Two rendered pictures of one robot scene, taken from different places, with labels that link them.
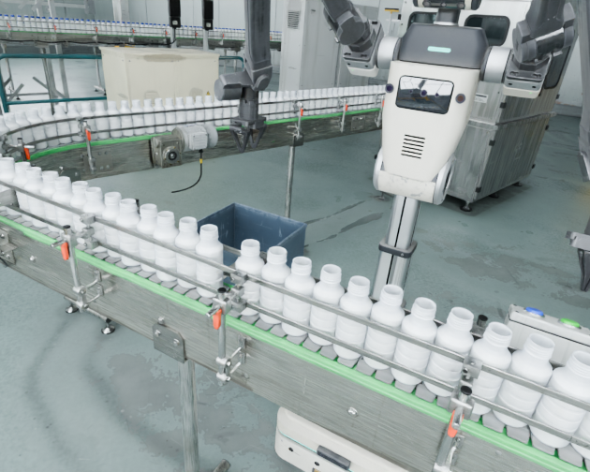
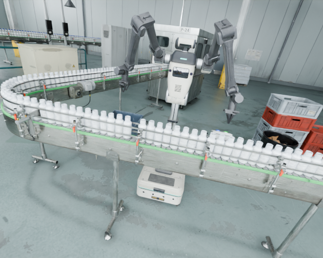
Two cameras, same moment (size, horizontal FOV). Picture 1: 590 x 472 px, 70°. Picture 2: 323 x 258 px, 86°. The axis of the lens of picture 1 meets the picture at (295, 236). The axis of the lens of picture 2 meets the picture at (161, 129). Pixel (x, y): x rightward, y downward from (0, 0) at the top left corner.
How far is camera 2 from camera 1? 0.46 m
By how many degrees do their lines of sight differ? 18
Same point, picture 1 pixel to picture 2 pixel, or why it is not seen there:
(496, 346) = (213, 137)
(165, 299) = (112, 141)
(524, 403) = (219, 150)
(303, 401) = (161, 164)
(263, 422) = (129, 187)
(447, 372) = (201, 146)
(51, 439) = (47, 209)
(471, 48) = (192, 59)
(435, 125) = (184, 82)
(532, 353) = (220, 137)
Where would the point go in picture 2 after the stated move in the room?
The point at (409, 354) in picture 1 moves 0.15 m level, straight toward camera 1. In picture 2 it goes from (192, 144) to (194, 157)
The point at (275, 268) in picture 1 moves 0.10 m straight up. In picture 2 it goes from (152, 126) to (153, 112)
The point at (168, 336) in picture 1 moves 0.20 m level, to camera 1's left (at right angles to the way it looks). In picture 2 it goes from (113, 153) to (83, 155)
